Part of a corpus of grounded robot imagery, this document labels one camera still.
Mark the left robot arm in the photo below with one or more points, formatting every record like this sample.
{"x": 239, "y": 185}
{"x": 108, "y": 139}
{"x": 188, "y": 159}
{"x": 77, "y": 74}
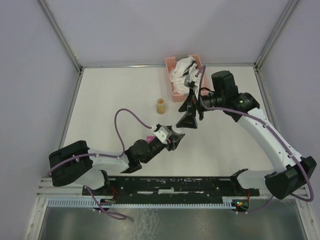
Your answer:
{"x": 77, "y": 163}

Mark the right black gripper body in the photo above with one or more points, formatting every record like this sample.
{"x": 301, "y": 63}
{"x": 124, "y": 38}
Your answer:
{"x": 200, "y": 104}

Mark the pink plastic basket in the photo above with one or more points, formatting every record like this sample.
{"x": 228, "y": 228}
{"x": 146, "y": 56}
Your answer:
{"x": 170, "y": 65}

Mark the white cloth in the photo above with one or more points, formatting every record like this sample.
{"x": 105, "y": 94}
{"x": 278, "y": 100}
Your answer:
{"x": 184, "y": 67}

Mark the amber pill bottle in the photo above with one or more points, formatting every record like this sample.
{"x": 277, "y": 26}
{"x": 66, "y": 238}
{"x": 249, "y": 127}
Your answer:
{"x": 160, "y": 106}

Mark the white vitamin bottle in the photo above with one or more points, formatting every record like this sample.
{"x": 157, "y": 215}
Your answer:
{"x": 177, "y": 132}

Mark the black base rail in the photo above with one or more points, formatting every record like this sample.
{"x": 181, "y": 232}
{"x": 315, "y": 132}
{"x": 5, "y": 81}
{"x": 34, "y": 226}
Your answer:
{"x": 173, "y": 190}

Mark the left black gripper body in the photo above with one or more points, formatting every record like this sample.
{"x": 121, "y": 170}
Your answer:
{"x": 155, "y": 148}

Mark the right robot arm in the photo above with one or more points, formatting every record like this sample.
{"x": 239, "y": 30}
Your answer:
{"x": 290, "y": 170}

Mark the pink pill organizer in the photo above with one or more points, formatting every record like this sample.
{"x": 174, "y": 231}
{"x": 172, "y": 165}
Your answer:
{"x": 150, "y": 139}

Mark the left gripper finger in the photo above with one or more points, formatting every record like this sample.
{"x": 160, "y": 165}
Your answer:
{"x": 170, "y": 128}
{"x": 174, "y": 141}

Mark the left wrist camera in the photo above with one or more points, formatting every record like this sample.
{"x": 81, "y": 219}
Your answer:
{"x": 162, "y": 133}

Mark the white cable duct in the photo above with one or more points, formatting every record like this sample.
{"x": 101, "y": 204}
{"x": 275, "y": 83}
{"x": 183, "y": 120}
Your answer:
{"x": 90, "y": 203}

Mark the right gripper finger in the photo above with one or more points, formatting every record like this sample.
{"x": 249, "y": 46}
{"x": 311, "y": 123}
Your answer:
{"x": 188, "y": 121}
{"x": 187, "y": 105}

